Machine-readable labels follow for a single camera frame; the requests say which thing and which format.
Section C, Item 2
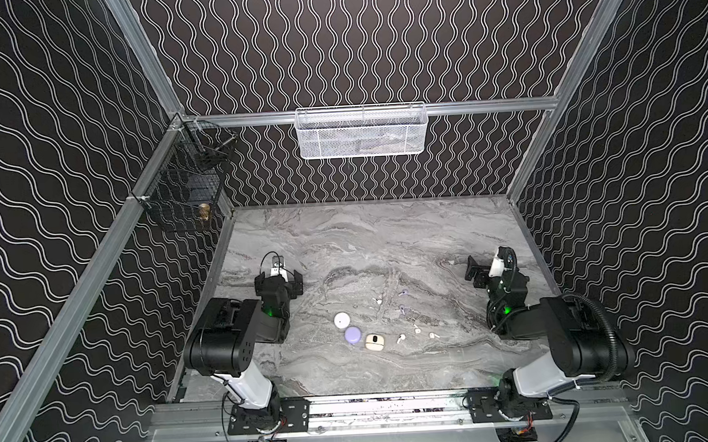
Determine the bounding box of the beige earbud charging case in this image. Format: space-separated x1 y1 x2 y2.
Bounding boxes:
364 334 386 352

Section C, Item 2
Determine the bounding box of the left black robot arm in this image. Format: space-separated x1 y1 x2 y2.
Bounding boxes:
183 268 309 436

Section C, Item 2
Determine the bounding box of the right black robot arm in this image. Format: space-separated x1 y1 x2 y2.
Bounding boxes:
463 246 636 423

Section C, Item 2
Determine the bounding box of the white round charging case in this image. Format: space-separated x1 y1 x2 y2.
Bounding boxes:
333 312 351 330

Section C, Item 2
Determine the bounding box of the purple round charging case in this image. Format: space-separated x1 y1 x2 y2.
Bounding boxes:
344 326 362 345

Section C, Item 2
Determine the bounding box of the brass knob in basket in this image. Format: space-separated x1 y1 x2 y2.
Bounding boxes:
198 203 211 222

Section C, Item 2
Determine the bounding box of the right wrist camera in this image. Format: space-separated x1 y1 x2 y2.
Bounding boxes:
488 255 507 278

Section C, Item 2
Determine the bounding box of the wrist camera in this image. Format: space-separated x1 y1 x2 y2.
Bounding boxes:
270 254 290 282
488 255 507 278

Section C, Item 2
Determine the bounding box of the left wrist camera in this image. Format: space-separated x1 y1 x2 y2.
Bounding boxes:
270 254 290 282

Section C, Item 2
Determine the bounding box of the black wire basket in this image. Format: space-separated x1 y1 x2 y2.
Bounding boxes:
139 121 239 234

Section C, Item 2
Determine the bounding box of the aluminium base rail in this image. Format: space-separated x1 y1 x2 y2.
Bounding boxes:
150 377 633 442

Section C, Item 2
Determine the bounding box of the white wire mesh basket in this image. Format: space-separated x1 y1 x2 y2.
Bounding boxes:
294 102 429 160

